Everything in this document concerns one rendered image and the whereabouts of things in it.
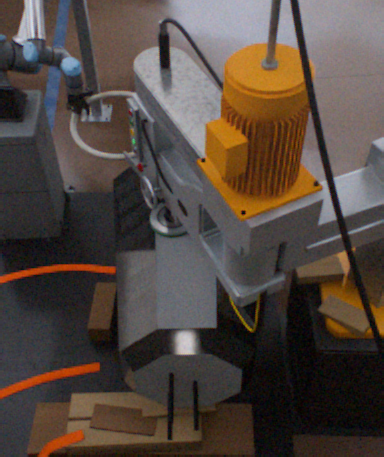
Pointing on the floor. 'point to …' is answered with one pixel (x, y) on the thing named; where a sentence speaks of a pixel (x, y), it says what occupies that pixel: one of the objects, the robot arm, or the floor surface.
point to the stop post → (86, 43)
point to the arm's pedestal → (30, 176)
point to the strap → (55, 370)
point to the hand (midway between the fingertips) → (83, 117)
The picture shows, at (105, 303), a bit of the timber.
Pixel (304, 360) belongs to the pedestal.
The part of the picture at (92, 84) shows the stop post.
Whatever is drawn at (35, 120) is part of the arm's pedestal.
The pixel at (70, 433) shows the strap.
